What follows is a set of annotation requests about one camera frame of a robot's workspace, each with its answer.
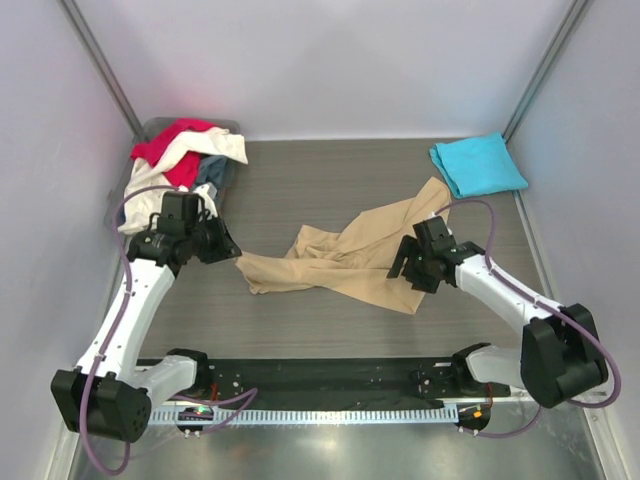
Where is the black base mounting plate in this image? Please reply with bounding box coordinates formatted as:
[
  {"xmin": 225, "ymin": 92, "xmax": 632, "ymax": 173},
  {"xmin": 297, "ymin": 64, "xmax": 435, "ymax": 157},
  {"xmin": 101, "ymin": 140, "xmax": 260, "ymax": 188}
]
[{"xmin": 208, "ymin": 357, "xmax": 510, "ymax": 410}]

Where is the left aluminium frame post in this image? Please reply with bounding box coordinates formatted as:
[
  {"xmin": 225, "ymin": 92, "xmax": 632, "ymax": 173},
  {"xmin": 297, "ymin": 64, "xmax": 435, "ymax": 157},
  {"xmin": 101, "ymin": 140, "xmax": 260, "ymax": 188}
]
[{"xmin": 58, "ymin": 0, "xmax": 144, "ymax": 137}]

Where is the red t shirt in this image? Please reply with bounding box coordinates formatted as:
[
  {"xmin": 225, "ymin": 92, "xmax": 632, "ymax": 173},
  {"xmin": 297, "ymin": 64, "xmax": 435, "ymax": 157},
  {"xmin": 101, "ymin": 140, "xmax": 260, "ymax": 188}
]
[{"xmin": 130, "ymin": 118, "xmax": 216, "ymax": 188}]

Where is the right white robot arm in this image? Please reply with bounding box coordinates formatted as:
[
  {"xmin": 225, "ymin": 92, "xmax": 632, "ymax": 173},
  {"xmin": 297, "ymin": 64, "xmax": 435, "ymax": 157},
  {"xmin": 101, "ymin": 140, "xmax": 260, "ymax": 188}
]
[{"xmin": 388, "ymin": 235, "xmax": 609, "ymax": 408}]

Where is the purple cable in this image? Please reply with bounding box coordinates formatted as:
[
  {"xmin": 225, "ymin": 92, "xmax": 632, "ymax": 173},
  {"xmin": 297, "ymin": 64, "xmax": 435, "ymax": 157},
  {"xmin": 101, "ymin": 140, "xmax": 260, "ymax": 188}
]
[
  {"xmin": 78, "ymin": 184, "xmax": 259, "ymax": 474},
  {"xmin": 434, "ymin": 200, "xmax": 624, "ymax": 440}
]

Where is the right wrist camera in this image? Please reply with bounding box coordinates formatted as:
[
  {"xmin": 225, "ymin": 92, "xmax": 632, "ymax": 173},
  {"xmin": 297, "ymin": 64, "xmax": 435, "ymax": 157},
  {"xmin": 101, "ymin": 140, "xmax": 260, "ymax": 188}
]
[{"xmin": 413, "ymin": 216, "xmax": 455, "ymax": 253}]

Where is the grey plastic bin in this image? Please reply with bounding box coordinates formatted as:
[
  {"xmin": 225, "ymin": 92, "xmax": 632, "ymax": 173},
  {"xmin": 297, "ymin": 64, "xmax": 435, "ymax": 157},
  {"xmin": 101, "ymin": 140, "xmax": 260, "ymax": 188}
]
[{"xmin": 115, "ymin": 117, "xmax": 248, "ymax": 236}]

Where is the aluminium frame post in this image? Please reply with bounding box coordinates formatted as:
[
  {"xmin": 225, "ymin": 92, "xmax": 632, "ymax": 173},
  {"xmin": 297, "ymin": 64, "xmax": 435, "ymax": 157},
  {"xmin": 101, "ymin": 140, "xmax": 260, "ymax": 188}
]
[
  {"xmin": 58, "ymin": 0, "xmax": 144, "ymax": 137},
  {"xmin": 502, "ymin": 0, "xmax": 593, "ymax": 144}
]

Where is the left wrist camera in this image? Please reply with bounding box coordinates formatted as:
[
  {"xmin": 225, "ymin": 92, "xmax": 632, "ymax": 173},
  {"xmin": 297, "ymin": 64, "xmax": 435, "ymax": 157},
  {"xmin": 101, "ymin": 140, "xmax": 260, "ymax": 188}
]
[{"xmin": 157, "ymin": 192, "xmax": 203, "ymax": 236}]

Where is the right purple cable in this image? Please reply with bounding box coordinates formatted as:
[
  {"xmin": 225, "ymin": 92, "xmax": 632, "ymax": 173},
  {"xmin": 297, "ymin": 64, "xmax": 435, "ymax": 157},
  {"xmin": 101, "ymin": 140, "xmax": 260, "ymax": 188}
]
[{"xmin": 434, "ymin": 200, "xmax": 624, "ymax": 440}]

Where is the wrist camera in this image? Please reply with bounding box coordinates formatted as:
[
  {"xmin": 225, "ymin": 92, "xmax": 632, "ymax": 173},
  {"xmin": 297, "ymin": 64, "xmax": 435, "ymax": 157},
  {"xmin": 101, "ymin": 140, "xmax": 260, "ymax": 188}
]
[
  {"xmin": 157, "ymin": 192, "xmax": 203, "ymax": 236},
  {"xmin": 413, "ymin": 216, "xmax": 455, "ymax": 253}
]

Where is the aluminium front rail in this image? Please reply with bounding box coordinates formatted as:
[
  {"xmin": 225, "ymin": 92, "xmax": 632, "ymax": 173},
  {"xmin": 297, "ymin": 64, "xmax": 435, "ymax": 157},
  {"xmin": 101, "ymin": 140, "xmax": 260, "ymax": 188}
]
[{"xmin": 59, "ymin": 360, "xmax": 612, "ymax": 407}]

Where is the grey blue t shirt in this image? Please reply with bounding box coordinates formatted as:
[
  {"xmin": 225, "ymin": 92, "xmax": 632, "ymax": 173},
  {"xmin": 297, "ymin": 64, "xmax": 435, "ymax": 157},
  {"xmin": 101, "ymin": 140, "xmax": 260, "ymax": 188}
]
[{"xmin": 194, "ymin": 155, "xmax": 235, "ymax": 193}]

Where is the beige t shirt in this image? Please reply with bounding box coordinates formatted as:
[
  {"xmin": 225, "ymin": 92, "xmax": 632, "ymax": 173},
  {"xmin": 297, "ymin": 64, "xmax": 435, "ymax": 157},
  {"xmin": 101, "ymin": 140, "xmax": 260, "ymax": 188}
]
[{"xmin": 235, "ymin": 177, "xmax": 451, "ymax": 315}]

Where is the folded cyan t shirt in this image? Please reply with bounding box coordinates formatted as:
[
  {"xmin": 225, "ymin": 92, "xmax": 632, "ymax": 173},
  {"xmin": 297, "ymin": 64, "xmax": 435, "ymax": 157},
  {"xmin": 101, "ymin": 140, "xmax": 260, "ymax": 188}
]
[{"xmin": 429, "ymin": 132, "xmax": 529, "ymax": 199}]

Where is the right aluminium frame post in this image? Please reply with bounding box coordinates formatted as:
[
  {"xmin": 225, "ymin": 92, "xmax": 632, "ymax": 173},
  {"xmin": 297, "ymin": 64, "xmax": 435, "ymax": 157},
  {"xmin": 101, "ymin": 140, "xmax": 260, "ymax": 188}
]
[{"xmin": 502, "ymin": 0, "xmax": 593, "ymax": 144}]

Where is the cream white t shirt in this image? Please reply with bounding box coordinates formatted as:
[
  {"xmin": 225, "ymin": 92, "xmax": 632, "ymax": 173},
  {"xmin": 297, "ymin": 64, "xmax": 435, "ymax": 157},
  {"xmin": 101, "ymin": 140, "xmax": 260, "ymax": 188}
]
[{"xmin": 118, "ymin": 125, "xmax": 248, "ymax": 235}]

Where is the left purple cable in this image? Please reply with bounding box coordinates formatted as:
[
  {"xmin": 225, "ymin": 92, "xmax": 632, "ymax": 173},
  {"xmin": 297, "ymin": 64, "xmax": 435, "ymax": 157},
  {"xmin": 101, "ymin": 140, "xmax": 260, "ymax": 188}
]
[{"xmin": 78, "ymin": 184, "xmax": 259, "ymax": 474}]

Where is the slotted cable duct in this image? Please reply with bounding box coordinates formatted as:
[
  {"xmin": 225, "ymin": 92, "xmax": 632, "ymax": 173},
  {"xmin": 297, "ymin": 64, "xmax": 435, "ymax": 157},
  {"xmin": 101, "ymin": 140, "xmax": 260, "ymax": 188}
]
[{"xmin": 149, "ymin": 404, "xmax": 459, "ymax": 427}]

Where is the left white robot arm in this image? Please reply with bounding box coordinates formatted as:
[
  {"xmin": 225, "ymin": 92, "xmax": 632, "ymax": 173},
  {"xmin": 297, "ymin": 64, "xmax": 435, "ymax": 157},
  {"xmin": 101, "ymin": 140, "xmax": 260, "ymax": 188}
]
[{"xmin": 51, "ymin": 217, "xmax": 241, "ymax": 443}]

